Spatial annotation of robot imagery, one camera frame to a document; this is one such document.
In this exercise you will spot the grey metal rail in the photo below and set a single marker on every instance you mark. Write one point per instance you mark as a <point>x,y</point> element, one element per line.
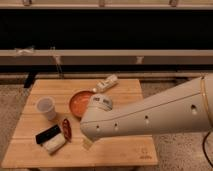
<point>19,57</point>

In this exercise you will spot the black rectangular block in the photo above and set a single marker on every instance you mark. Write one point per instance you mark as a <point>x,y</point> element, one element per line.
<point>47,134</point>

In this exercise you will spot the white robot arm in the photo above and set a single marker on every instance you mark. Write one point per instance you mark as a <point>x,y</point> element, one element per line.
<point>187,107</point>

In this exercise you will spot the red oval object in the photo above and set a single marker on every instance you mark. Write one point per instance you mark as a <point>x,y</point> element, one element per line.
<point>66,129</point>

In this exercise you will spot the white plastic bottle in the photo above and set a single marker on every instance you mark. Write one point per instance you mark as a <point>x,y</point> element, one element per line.
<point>106,84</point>

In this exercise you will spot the orange ceramic bowl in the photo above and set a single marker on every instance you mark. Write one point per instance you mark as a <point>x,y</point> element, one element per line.
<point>79,101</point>

